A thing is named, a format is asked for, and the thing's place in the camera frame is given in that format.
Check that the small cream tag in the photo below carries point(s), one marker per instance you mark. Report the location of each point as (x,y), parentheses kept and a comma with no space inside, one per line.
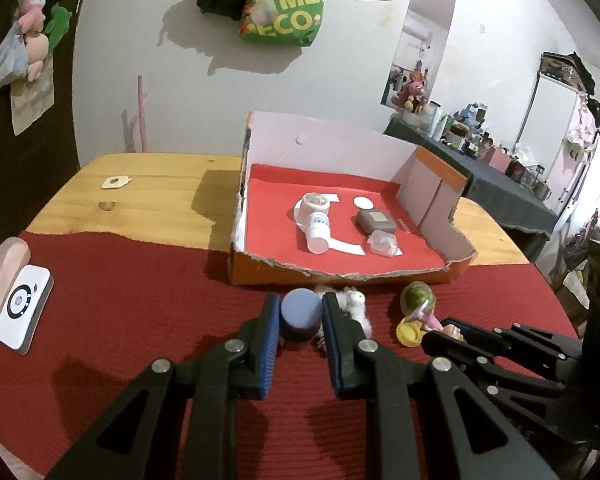
(115,183)

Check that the white cream jar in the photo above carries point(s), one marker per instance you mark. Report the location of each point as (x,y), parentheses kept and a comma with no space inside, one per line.
(314,206)

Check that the plain pink plush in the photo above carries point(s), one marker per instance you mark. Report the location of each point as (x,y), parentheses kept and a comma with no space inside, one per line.
(37,55)

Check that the wall mirror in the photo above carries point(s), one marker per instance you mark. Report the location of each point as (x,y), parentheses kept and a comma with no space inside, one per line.
(427,20)

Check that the red knitted cloth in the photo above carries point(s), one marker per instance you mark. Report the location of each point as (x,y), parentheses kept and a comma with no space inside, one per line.
(130,300)

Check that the green fuzzy toy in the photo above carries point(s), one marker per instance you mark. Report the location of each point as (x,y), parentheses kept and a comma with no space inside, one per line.
(417,295)

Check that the clear plastic small box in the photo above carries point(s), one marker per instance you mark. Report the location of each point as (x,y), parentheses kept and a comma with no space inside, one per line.
(382,242)

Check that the white paper strip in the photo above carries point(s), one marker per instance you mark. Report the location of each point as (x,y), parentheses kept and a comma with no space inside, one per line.
(334,198)

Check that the white pill bottle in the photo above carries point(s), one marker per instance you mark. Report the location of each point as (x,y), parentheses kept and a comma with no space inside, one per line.
(317,235)

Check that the pink wardrobe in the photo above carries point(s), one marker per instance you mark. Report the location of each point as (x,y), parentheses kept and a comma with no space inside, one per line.
(580,160)

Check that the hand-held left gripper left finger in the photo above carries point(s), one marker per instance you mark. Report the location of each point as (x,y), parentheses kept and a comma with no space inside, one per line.
(270,345)

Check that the white flat device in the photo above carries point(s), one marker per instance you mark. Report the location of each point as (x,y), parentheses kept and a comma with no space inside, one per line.
(25,305)

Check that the clear plastic bag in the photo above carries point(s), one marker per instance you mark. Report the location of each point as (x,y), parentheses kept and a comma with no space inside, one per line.
(10,62)

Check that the black framed standing mirror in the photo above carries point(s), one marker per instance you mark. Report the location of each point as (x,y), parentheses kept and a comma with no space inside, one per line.
(550,110)

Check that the green shopping bag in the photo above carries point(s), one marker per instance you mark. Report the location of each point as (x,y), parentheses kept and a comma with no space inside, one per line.
(285,15)

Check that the brown paper bag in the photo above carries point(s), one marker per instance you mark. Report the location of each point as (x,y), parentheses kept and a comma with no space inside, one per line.
(32,102)

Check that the grey square case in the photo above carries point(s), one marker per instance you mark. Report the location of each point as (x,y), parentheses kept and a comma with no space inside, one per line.
(375,221)

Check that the white round lid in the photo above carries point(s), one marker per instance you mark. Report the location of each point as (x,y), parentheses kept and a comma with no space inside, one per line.
(364,202)

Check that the orange cardboard box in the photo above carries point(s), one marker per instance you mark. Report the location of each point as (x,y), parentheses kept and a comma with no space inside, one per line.
(340,160)

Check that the pink bunny plush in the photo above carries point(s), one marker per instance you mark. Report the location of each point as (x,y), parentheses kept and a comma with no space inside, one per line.
(411,90)

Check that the dark blue bottle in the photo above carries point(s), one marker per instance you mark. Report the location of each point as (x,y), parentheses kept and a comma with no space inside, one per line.
(300,315)

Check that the yellow lid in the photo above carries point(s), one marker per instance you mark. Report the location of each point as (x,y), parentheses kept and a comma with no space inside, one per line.
(410,332)

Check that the pink plush with face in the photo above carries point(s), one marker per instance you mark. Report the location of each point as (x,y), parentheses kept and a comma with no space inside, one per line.
(32,12)

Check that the white fluffy toy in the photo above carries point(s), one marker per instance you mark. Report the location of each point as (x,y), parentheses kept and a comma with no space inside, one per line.
(352,302)

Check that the pink toy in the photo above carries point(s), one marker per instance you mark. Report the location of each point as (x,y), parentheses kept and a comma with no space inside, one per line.
(432,321)

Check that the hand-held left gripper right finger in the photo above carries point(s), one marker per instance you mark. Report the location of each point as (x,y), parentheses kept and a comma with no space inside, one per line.
(332,345)

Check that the green plush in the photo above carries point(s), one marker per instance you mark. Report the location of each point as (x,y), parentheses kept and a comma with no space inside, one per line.
(57,27)

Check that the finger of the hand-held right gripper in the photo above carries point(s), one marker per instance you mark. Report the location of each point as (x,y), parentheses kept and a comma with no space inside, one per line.
(480,332)
(450,347)

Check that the clutter of bottles and boxes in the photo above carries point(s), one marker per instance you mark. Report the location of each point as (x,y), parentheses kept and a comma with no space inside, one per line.
(480,140)

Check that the white paper slip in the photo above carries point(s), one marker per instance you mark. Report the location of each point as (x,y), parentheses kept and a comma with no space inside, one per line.
(349,248)

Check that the dark covered side table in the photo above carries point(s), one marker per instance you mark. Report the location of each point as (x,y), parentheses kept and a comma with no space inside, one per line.
(500,200)

